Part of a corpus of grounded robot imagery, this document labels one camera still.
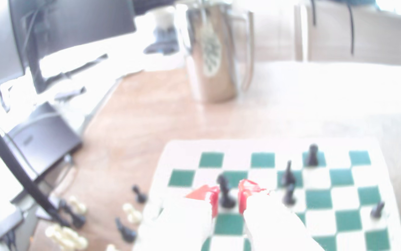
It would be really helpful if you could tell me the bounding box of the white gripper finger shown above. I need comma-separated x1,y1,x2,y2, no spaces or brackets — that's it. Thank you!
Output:
238,179,326,251
132,185,220,251

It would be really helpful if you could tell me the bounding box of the white desk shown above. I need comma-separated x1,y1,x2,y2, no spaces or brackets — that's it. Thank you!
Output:
0,21,187,140

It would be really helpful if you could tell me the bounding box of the black rook chess piece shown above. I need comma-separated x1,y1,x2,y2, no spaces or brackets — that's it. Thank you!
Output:
305,144,320,167

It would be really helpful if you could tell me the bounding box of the black flat box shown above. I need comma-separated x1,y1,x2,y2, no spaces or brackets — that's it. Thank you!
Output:
5,102,83,182

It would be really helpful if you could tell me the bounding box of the dark hanging cable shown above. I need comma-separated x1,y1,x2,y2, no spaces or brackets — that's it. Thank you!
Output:
347,2,357,56

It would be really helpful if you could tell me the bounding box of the black knight chess piece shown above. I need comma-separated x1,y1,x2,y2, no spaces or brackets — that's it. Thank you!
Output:
280,160,297,187
114,218,137,243

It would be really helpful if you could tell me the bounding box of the black computer monitor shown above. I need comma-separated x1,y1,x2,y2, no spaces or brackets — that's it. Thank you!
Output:
8,0,137,95

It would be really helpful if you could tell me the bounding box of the black pawn chess piece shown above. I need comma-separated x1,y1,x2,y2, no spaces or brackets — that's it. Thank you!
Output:
282,184,297,206
132,185,148,204
370,201,386,219

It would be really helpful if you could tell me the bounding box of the dark bluish desk item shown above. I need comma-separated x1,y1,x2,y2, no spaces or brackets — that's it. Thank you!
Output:
143,7,181,56

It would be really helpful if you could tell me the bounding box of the light wooden cabinet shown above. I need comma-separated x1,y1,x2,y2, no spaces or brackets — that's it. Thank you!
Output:
293,0,401,68

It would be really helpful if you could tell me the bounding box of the white pawn chess piece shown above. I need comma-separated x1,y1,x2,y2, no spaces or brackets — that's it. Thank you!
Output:
122,203,142,224

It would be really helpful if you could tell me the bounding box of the green white chess mat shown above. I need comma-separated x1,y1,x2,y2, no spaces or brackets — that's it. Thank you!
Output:
145,138,401,251

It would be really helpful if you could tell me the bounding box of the black king chess piece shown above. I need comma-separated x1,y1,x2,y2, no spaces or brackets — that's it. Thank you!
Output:
216,174,237,210

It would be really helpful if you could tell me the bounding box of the stainless steel pitcher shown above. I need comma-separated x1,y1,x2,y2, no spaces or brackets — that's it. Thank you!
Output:
174,0,255,104

